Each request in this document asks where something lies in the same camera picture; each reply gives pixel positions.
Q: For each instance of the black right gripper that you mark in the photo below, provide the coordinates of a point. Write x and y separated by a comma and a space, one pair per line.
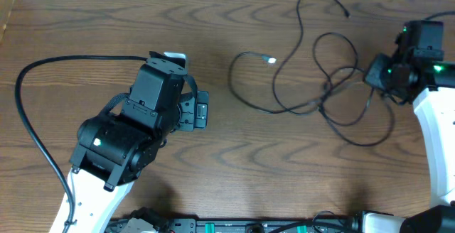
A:
379, 62

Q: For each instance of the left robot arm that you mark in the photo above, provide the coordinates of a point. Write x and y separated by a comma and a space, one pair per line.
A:
116, 145

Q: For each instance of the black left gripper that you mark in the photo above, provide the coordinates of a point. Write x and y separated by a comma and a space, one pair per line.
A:
200, 111

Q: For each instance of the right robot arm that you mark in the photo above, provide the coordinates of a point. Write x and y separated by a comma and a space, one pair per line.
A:
420, 45

